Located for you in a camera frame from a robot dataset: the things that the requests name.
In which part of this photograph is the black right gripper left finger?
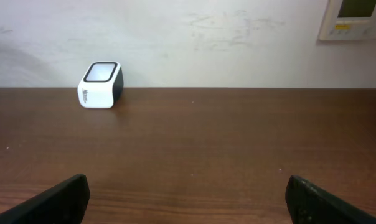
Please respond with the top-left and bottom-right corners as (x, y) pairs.
(0, 174), (90, 224)

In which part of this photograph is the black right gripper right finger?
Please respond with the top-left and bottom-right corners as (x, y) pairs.
(285, 175), (376, 224)

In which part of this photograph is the beige wall control panel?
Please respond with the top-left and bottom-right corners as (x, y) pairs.
(318, 0), (376, 41)

